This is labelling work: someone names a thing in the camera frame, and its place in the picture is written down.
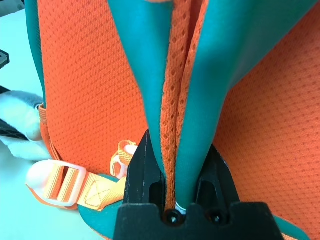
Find orange and teal backpack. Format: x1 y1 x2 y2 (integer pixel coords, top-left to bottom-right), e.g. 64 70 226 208
24 0 320 240

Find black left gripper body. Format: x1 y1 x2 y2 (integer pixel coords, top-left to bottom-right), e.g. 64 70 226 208
0 49 11 71

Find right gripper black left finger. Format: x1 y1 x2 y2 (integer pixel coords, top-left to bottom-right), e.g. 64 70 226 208
123 129 166 213

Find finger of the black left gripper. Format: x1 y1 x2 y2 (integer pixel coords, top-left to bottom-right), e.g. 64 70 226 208
0 119 29 142

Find grey white plush toy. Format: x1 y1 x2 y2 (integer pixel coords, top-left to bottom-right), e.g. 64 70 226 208
0 91 52 161

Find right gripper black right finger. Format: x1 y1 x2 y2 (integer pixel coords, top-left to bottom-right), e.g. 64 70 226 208
195 144 242 214

